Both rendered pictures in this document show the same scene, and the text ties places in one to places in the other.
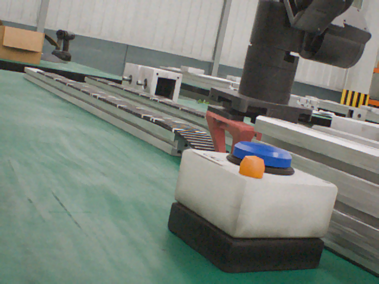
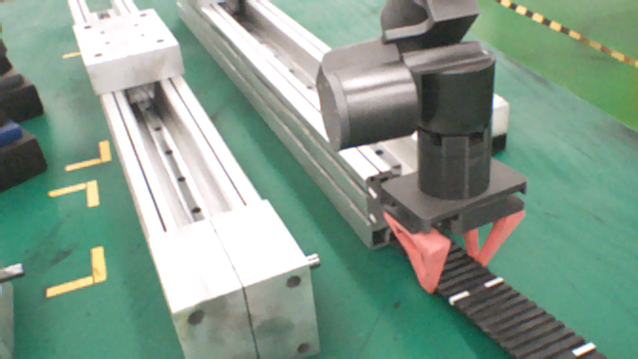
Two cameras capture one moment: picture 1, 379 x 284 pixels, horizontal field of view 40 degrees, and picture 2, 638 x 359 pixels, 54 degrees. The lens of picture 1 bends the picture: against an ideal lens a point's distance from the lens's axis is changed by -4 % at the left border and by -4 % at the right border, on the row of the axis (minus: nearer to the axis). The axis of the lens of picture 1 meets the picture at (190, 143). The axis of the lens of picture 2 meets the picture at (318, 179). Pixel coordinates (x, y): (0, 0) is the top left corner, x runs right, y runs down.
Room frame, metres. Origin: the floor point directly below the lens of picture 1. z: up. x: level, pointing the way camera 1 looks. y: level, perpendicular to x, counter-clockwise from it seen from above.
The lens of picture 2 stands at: (1.00, -0.10, 1.17)
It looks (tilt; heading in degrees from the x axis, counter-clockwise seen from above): 34 degrees down; 191
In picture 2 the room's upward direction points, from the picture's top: 6 degrees counter-clockwise
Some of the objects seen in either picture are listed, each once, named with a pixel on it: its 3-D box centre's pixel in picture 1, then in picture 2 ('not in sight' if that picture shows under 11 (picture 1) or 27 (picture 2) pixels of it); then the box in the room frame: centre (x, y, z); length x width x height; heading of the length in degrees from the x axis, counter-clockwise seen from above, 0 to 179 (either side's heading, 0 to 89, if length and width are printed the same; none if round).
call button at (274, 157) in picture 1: (261, 160); not in sight; (0.36, -0.05, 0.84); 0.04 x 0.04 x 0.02
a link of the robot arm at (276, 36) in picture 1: (283, 28); (446, 90); (0.58, -0.07, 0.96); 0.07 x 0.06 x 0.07; 113
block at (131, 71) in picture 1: (138, 81); not in sight; (1.63, 0.19, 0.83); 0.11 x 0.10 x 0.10; 122
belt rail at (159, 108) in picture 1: (157, 107); not in sight; (1.21, 0.09, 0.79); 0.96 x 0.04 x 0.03; 31
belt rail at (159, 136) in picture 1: (77, 95); not in sight; (1.11, 0.25, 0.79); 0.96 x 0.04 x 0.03; 31
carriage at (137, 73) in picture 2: not in sight; (129, 58); (0.28, -0.47, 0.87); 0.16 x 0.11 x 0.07; 31
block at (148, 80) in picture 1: (154, 85); not in sight; (1.53, 0.13, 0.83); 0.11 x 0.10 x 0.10; 119
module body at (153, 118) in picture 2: not in sight; (139, 92); (0.28, -0.47, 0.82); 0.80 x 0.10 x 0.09; 31
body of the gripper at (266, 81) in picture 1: (266, 81); (453, 161); (0.58, -0.07, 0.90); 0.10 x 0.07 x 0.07; 124
